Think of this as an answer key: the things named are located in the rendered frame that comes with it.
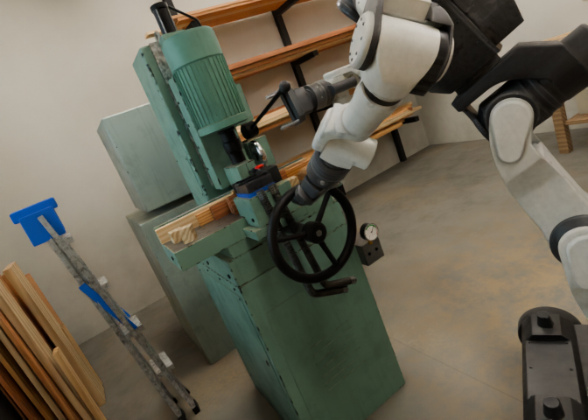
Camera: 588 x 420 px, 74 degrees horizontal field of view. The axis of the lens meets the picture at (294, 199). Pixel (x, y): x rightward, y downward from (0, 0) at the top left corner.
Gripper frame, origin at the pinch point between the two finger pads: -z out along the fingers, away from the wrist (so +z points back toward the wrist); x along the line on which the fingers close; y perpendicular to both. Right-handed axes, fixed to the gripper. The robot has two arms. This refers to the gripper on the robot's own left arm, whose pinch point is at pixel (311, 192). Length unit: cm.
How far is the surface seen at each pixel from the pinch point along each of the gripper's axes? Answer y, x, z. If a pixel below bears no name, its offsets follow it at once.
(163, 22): 79, 13, -15
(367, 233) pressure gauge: -18.1, 21.7, -30.1
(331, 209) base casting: -4.0, 17.8, -29.6
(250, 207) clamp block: 10.2, -9.3, -14.5
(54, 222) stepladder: 68, -50, -75
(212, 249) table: 10.0, -22.5, -25.8
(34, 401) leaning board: 31, -103, -141
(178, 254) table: 14.7, -30.9, -24.0
